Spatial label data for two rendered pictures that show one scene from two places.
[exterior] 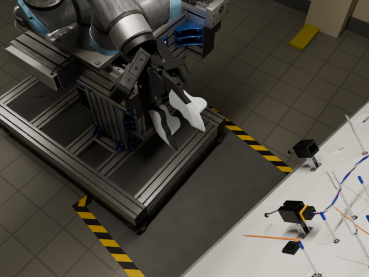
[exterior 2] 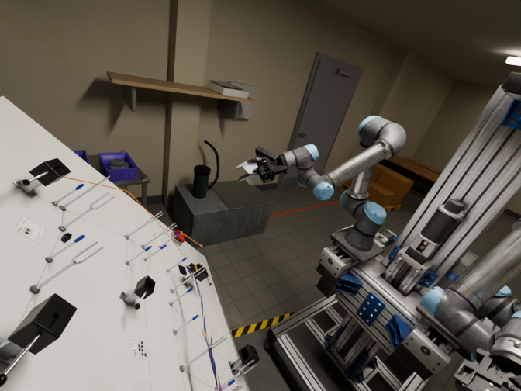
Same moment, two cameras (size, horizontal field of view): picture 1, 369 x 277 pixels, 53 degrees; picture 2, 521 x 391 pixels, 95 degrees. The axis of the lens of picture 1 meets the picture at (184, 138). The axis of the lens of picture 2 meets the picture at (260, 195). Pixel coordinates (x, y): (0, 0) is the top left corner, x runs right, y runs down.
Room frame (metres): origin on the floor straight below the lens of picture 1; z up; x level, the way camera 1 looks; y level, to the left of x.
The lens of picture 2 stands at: (0.70, -0.90, 1.89)
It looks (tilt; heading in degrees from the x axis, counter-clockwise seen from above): 29 degrees down; 101
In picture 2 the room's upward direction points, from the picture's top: 15 degrees clockwise
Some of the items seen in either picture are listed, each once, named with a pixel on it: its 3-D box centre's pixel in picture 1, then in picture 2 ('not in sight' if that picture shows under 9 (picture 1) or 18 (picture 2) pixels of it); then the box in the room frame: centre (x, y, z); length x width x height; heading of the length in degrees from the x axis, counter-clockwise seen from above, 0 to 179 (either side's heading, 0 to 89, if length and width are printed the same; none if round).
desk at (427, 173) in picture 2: not in sight; (404, 181); (2.67, 4.74, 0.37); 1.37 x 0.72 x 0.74; 143
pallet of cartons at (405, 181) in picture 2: not in sight; (374, 184); (1.94, 4.01, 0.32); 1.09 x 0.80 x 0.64; 143
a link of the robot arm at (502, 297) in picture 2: not in sight; (482, 293); (1.47, 0.00, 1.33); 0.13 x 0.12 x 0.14; 136
